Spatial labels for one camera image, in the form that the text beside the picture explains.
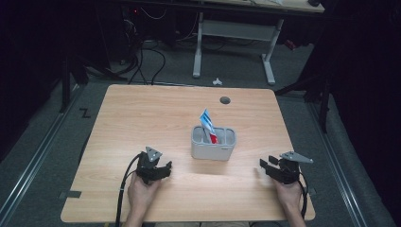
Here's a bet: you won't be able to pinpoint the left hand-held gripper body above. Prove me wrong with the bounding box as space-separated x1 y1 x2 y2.
135 146 168 185

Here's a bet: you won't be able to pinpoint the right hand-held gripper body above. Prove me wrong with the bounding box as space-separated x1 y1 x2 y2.
270 150 315 185

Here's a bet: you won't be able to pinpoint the grey plastic organizer container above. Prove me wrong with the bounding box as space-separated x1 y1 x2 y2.
190 125 237 162

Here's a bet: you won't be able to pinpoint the blue white toothpaste tube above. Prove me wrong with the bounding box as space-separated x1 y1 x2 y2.
199 108 219 145

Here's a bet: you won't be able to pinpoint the person's right hand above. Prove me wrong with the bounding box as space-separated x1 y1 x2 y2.
270 178 305 217

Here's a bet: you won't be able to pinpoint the person's left hand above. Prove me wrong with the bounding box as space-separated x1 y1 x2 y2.
126 171 163 219

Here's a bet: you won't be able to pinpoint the black metal stand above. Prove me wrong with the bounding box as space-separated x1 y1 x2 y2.
59 55 127 114
273 70 334 134

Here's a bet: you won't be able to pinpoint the black tape strip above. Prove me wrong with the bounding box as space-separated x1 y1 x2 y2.
65 189 82 200

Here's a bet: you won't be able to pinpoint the white-legged wooden desk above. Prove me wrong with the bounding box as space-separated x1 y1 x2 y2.
126 0 326 87

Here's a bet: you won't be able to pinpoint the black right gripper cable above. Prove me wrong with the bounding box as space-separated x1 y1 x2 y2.
297 171 310 220

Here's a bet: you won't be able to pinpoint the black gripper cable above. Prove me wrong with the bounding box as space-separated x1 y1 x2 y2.
114 152 142 227
297 171 310 220

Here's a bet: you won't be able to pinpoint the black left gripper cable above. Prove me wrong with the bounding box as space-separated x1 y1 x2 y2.
114 152 142 227

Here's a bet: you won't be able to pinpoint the metal floor rail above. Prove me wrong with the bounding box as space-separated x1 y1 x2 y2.
0 84 87 220
305 100 369 227

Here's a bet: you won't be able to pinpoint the black floor cables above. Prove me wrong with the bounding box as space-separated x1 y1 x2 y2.
121 18 167 86

